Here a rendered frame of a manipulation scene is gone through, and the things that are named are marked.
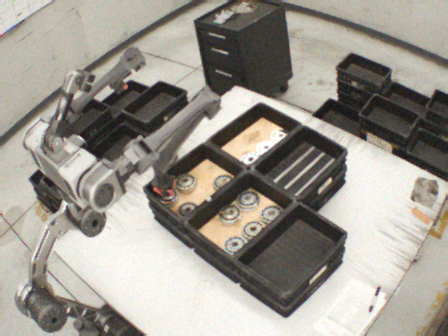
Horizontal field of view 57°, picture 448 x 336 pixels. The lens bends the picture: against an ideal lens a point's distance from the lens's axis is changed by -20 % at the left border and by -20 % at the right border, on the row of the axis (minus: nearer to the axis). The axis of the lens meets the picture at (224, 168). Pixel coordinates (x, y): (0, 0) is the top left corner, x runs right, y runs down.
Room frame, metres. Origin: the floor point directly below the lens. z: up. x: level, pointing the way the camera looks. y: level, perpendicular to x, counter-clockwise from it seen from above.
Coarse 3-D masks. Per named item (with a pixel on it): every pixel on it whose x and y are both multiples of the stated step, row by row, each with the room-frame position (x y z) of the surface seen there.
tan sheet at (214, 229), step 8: (256, 192) 1.56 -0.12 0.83; (264, 200) 1.50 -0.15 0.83; (216, 216) 1.46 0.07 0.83; (248, 216) 1.43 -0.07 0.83; (256, 216) 1.42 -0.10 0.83; (208, 224) 1.43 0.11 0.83; (216, 224) 1.42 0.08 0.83; (240, 224) 1.39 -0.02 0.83; (208, 232) 1.38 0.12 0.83; (216, 232) 1.37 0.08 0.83; (224, 232) 1.36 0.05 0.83; (232, 232) 1.36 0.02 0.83; (240, 232) 1.35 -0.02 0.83; (216, 240) 1.33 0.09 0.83; (224, 240) 1.32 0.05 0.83
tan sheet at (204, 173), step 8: (208, 160) 1.82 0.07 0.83; (200, 168) 1.78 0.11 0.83; (208, 168) 1.77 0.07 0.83; (216, 168) 1.76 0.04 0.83; (200, 176) 1.73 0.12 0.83; (208, 176) 1.72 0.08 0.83; (216, 176) 1.71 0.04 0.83; (232, 176) 1.69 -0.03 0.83; (200, 184) 1.68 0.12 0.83; (208, 184) 1.67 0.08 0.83; (192, 192) 1.63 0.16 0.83; (200, 192) 1.62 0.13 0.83; (208, 192) 1.62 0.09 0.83; (184, 200) 1.59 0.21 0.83; (192, 200) 1.58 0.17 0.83; (200, 200) 1.58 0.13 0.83; (176, 208) 1.55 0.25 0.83
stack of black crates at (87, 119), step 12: (84, 108) 2.97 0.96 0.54; (96, 108) 2.98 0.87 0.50; (108, 108) 2.81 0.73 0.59; (84, 120) 2.89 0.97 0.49; (96, 120) 2.72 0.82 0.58; (108, 120) 2.80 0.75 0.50; (72, 132) 2.78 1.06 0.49; (84, 132) 2.65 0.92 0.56; (96, 132) 2.70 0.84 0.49; (108, 132) 2.77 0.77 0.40
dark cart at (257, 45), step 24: (240, 0) 3.67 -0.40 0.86; (264, 0) 3.54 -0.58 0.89; (216, 24) 3.25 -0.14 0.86; (240, 24) 3.18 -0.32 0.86; (264, 24) 3.21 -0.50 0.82; (216, 48) 3.20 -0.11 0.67; (240, 48) 3.02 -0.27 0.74; (264, 48) 3.18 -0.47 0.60; (288, 48) 3.39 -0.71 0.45; (216, 72) 3.25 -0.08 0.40; (240, 72) 3.07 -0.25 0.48; (264, 72) 3.16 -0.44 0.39; (288, 72) 3.37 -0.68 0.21
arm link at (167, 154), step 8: (208, 112) 1.53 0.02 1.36; (216, 112) 1.49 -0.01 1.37; (192, 120) 1.53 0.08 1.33; (200, 120) 1.52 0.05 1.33; (184, 128) 1.54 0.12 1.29; (192, 128) 1.52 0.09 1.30; (176, 136) 1.55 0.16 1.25; (184, 136) 1.53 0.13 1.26; (168, 144) 1.56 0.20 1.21; (176, 144) 1.54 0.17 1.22; (160, 152) 1.57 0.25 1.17; (168, 152) 1.55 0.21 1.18; (176, 152) 1.56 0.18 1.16; (160, 160) 1.56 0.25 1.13; (168, 160) 1.54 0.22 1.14; (160, 168) 1.55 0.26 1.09
